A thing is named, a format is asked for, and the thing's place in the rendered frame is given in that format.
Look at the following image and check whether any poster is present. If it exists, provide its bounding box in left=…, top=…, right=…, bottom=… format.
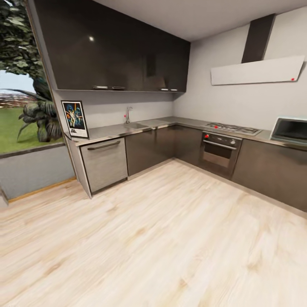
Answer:
left=61, top=100, right=90, bottom=138

